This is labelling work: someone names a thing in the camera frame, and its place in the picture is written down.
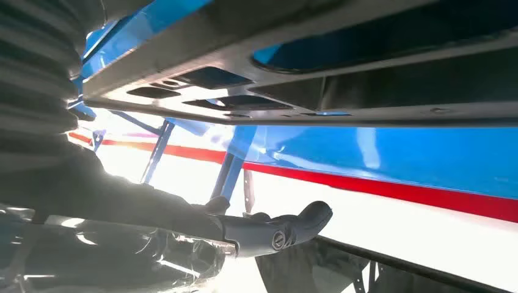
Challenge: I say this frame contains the blue metal shelf rack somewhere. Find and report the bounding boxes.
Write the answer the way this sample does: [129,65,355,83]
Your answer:
[68,0,518,201]

